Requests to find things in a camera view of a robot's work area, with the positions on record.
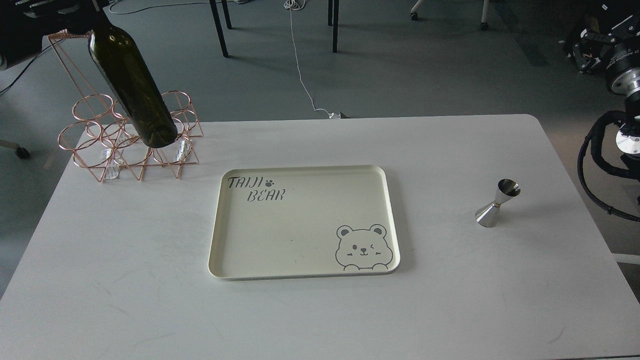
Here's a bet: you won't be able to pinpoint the black table leg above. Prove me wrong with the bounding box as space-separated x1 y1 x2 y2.
327 0 339 54
208 0 233 59

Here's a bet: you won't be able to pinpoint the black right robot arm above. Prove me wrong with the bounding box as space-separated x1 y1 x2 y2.
564 0 640 222

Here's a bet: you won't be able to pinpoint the steel double jigger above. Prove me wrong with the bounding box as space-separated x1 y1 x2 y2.
474 178 521 228

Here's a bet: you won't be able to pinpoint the black table leg left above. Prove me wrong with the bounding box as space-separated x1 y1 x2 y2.
208 0 233 59

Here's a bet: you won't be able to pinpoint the dark green wine bottle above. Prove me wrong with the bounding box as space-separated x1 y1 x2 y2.
88 10 178 149

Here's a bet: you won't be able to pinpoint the black table leg right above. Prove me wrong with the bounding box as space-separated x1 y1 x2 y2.
327 0 339 54

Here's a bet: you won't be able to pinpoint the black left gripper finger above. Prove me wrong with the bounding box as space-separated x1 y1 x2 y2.
45 5 106 35
14 0 82 18

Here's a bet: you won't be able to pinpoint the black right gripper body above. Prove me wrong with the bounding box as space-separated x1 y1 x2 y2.
605 42 640 96

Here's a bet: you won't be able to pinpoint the cream bear tray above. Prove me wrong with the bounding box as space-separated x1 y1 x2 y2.
208 165 401 280

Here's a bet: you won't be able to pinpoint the white chair base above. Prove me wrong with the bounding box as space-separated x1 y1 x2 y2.
409 0 490 32

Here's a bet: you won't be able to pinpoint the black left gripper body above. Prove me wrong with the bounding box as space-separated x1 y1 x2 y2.
0 0 48 71

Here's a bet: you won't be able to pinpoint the white floor cable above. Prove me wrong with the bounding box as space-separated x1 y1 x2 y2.
283 0 346 120

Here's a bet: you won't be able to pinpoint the rose gold wire wine rack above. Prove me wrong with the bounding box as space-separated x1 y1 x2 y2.
47 30 204 183

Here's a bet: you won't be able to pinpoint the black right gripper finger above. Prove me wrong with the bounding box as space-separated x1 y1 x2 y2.
565 27 611 74
595 0 640 47

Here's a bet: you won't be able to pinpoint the black floor cables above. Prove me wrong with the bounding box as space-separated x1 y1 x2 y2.
0 0 211 96

